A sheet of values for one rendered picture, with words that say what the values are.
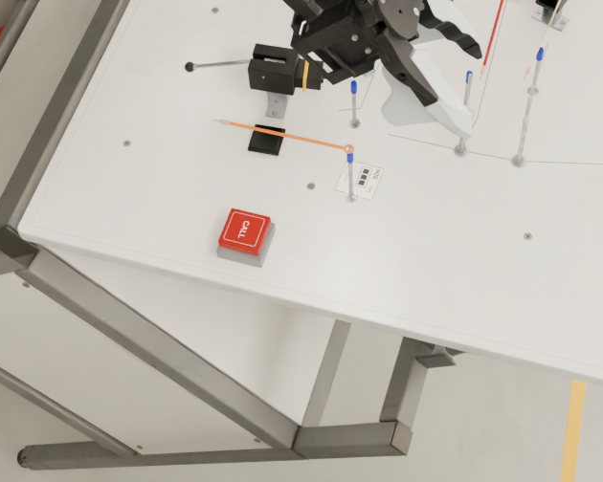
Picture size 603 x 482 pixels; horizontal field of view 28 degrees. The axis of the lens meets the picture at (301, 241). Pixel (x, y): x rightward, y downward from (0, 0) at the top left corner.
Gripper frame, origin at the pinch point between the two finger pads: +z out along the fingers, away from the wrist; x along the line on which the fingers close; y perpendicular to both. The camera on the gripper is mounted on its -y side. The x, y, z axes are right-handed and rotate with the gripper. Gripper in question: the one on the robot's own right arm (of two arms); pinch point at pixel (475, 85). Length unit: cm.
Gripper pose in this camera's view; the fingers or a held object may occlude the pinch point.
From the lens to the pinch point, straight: 98.5
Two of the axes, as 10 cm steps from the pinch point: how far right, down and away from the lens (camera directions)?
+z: 6.6, 5.2, 5.5
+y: -7.3, 2.7, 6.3
